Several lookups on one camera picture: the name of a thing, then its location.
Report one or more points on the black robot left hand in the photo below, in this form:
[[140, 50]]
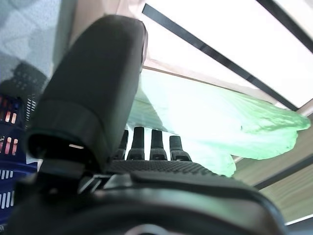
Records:
[[93, 85]]

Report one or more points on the light wooden crate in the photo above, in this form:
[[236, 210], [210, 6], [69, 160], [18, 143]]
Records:
[[293, 191]]

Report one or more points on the napa cabbage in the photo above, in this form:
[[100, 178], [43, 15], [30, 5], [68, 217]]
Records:
[[220, 117]]

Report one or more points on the blue plastic shopping basket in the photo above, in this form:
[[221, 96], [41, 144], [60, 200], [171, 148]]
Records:
[[14, 166]]

